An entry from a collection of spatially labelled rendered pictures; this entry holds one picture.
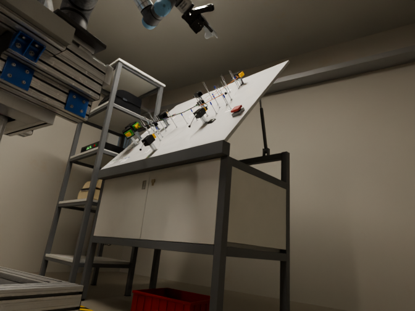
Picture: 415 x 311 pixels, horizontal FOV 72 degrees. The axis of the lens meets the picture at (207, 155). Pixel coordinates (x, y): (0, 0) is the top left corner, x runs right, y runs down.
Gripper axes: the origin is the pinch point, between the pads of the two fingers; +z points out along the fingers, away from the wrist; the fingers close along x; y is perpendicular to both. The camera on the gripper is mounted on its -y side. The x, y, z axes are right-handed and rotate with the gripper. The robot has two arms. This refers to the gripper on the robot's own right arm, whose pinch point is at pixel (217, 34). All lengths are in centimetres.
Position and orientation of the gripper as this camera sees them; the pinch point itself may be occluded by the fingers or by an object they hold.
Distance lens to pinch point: 169.0
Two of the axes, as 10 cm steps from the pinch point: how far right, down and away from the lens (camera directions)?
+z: 6.9, 5.8, 4.4
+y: -7.2, 5.8, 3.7
